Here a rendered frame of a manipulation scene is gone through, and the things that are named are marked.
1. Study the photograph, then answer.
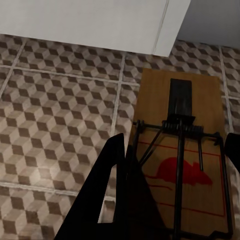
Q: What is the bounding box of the mousetrap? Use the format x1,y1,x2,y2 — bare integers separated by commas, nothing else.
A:
112,68,237,240

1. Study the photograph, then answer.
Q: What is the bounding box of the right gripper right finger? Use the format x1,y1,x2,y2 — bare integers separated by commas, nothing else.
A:
224,133,240,173

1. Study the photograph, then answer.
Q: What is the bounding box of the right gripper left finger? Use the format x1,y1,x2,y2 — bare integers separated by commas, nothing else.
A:
54,133,130,240

